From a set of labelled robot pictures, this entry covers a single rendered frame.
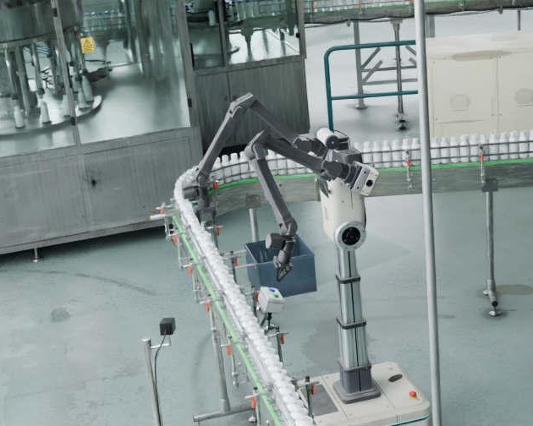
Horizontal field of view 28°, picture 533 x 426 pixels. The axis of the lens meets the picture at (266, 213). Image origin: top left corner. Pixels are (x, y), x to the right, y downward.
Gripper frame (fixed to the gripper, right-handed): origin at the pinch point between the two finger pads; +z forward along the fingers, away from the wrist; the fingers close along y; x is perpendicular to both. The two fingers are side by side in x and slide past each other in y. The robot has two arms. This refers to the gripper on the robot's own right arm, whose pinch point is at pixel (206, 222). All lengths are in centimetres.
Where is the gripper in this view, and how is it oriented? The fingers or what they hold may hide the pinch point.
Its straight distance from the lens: 531.1
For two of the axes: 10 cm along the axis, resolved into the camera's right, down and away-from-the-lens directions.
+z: 1.0, 9.3, 3.6
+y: -9.6, 1.8, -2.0
